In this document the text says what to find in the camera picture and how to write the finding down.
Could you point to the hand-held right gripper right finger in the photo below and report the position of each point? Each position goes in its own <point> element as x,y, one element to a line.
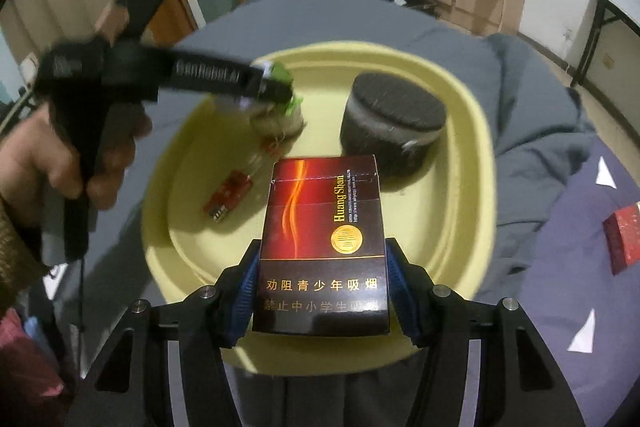
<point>403,302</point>

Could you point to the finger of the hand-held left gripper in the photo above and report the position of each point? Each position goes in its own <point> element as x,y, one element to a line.
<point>274,89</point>

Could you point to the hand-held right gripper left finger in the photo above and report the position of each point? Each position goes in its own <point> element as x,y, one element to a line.
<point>244,302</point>

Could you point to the white plush ball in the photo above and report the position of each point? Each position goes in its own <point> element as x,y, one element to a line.
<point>281,124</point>

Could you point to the dark brown cigarette box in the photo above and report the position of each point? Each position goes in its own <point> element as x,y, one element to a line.
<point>320,257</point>

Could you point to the pale yellow plastic basin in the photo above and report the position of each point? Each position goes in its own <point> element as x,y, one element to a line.
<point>440,217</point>

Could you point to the red cigarette box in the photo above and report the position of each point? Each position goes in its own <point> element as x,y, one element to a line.
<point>624,239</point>

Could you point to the person's left forearm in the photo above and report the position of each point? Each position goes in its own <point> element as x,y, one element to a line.
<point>12,257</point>

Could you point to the person's left hand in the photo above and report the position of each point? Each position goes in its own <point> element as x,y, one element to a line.
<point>30,157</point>

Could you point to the small red circuit board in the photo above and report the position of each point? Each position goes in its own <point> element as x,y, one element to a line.
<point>227,194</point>

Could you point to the black foam cylinder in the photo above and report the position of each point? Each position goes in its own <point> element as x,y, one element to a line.
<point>390,117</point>

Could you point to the dark blue patterned bedsheet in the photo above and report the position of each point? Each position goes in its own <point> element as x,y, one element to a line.
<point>575,257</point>

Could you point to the red cloth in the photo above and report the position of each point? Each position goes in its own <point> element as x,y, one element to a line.
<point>27,372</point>

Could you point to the black frame folding table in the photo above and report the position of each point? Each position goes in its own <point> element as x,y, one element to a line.
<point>610,22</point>

